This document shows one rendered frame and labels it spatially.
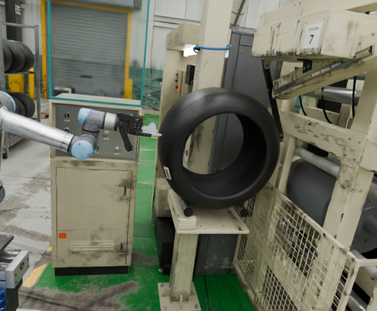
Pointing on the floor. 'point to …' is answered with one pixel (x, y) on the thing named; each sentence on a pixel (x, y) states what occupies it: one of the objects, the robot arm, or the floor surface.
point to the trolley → (5, 68)
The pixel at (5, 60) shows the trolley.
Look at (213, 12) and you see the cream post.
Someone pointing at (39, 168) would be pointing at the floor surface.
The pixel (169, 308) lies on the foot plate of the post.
